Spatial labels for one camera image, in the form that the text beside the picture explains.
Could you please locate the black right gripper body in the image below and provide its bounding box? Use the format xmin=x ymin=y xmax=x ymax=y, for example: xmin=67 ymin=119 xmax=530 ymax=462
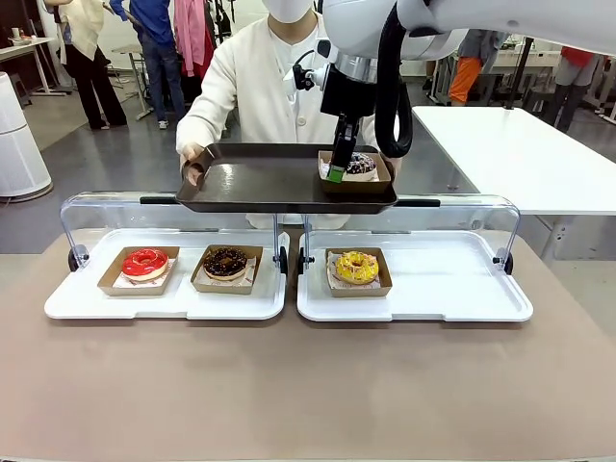
xmin=320 ymin=62 xmax=379 ymax=117

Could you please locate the white printed paper liner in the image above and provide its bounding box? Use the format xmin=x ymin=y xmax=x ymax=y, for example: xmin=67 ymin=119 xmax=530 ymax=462
xmin=114 ymin=257 xmax=177 ymax=292
xmin=195 ymin=254 xmax=260 ymax=289
xmin=318 ymin=152 xmax=381 ymax=183
xmin=326 ymin=251 xmax=386 ymax=291

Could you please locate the brown cardboard donut box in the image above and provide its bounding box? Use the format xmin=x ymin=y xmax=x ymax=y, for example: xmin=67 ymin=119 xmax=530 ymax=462
xmin=323 ymin=246 xmax=394 ymax=299
xmin=190 ymin=244 xmax=266 ymax=295
xmin=96 ymin=245 xmax=181 ymax=297
xmin=317 ymin=149 xmax=396 ymax=195

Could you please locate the dark brown serving tray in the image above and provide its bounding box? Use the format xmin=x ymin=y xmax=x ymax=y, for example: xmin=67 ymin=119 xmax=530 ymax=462
xmin=174 ymin=141 xmax=400 ymax=215

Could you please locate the yellow sprinkled donut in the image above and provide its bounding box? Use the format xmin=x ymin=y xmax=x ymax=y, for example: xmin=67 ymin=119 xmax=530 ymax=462
xmin=335 ymin=250 xmax=379 ymax=287

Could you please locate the person's right forearm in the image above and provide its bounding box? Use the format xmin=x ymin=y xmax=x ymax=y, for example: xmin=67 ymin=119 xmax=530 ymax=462
xmin=174 ymin=93 xmax=228 ymax=156

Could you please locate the person in cream cardigan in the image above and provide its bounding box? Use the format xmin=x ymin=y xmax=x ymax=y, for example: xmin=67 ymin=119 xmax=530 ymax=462
xmin=174 ymin=0 xmax=386 ymax=230

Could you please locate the chocolate sprinkled donut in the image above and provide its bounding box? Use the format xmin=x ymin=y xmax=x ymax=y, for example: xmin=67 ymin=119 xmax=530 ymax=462
xmin=201 ymin=245 xmax=249 ymax=283

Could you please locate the red glazed donut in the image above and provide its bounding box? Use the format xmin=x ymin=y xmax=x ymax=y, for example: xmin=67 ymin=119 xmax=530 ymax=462
xmin=120 ymin=246 xmax=169 ymax=283

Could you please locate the person's right hand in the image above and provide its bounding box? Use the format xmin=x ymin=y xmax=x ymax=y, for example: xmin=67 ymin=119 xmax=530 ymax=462
xmin=179 ymin=142 xmax=206 ymax=187

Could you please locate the bystander in orange shorts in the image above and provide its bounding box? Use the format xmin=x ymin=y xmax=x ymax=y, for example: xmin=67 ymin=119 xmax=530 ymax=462
xmin=449 ymin=27 xmax=507 ymax=106

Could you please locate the clear hinged display lid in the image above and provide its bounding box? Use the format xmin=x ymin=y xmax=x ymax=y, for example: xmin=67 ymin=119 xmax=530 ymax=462
xmin=60 ymin=191 xmax=289 ymax=276
xmin=297 ymin=193 xmax=522 ymax=276

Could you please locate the white display tray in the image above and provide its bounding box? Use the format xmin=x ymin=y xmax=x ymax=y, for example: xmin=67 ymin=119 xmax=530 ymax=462
xmin=43 ymin=228 xmax=291 ymax=321
xmin=295 ymin=229 xmax=534 ymax=323

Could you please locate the white side table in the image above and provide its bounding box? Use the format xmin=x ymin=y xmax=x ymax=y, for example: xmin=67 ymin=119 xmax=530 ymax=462
xmin=411 ymin=105 xmax=616 ymax=262

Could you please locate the bystander in pink coat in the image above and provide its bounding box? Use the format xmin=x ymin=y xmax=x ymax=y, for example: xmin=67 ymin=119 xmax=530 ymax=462
xmin=172 ymin=0 xmax=218 ymax=79

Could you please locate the black pole stand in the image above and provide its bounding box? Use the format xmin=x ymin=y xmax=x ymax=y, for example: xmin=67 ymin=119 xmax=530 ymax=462
xmin=501 ymin=37 xmax=539 ymax=112

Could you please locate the bystander in blue shirt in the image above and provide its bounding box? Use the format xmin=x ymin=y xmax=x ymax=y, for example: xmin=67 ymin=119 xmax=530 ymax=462
xmin=108 ymin=0 xmax=188 ymax=131

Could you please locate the bystander in cream jacket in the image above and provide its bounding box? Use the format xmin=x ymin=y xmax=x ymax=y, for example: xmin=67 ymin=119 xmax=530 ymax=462
xmin=44 ymin=0 xmax=129 ymax=131

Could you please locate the white air purifier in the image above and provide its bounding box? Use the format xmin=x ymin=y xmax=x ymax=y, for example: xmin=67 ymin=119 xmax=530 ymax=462
xmin=0 ymin=71 xmax=54 ymax=199

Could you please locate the white background desk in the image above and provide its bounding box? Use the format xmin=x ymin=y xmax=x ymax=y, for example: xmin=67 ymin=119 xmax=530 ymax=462
xmin=0 ymin=35 xmax=67 ymax=97

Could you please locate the thick black cable sleeve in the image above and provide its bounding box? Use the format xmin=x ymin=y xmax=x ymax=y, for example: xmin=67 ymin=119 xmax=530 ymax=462
xmin=374 ymin=0 xmax=415 ymax=161

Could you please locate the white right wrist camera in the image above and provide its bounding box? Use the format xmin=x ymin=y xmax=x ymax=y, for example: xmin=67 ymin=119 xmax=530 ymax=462
xmin=282 ymin=64 xmax=330 ymax=97

